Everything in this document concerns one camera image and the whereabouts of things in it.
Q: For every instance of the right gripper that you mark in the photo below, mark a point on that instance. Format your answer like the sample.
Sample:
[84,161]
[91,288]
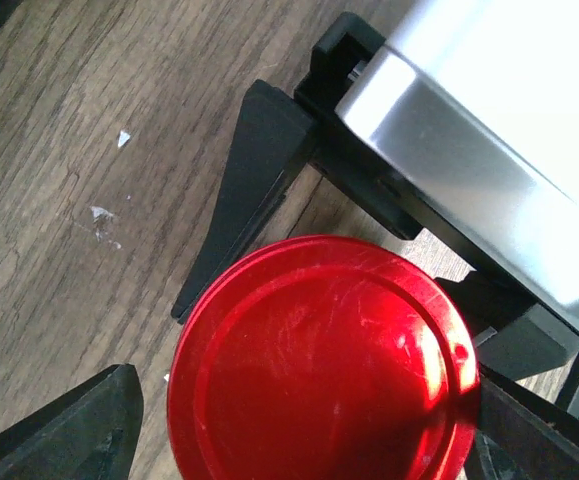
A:
[464,120]

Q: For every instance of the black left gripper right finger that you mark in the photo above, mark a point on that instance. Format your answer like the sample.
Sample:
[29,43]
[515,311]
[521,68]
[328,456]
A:
[520,435]

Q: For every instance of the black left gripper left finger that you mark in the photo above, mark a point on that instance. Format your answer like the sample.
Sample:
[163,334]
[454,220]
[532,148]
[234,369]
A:
[90,432]

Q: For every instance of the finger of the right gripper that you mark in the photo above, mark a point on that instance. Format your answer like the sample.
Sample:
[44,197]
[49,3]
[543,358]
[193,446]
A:
[272,141]

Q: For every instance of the red jar lid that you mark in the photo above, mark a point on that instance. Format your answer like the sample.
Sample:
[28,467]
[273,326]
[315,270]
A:
[323,357]

